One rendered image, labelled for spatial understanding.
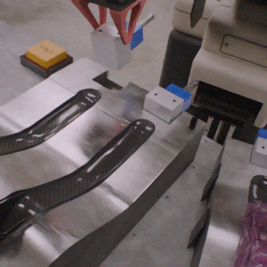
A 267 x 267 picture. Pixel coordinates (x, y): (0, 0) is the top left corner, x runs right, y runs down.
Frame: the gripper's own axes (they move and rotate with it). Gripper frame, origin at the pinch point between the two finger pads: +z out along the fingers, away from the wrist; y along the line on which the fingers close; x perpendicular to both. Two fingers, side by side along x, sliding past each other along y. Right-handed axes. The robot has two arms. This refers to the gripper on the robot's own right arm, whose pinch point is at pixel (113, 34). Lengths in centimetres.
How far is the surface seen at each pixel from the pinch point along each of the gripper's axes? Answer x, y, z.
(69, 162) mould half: -19.5, 6.9, 7.3
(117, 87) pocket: -0.3, -0.4, 10.8
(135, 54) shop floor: 116, -91, 105
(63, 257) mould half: -30.5, 17.7, 3.2
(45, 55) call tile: 0.4, -20.2, 11.4
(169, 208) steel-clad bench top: -12.2, 18.1, 18.4
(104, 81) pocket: -0.6, -3.3, 10.4
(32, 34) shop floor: 86, -151, 92
